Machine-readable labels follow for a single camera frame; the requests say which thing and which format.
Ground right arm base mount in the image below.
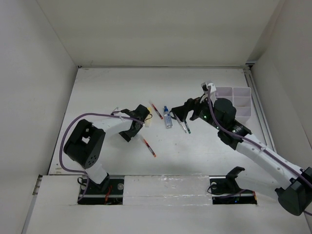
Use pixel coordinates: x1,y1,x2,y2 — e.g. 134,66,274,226
207,167,257,205

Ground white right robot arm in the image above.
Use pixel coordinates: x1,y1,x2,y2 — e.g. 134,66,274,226
171,96,312,216

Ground red pen with white cap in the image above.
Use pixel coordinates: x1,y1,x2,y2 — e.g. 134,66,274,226
149,101,163,120

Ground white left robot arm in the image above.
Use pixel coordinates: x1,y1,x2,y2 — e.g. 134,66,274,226
60,104,150,194

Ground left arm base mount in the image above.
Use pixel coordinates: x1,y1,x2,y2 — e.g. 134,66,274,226
77,175,125,205

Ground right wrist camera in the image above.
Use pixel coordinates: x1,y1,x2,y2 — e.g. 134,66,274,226
200,81,216,102

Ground green pen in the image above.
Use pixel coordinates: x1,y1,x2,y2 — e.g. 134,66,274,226
184,120,191,134

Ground orange red pen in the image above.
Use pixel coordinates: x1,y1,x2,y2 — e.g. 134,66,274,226
141,137,156,157

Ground yellow highlighter marker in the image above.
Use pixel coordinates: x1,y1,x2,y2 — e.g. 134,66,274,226
144,107,153,127

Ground black handled scissors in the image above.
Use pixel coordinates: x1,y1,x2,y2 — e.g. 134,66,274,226
170,111,187,133

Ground white compartment organizer box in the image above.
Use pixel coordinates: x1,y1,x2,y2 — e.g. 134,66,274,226
215,87,252,123

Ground blue spray bottle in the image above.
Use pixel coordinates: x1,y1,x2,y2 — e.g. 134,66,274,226
164,106,173,129

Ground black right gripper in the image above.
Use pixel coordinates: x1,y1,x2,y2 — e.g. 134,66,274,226
171,94,223,131

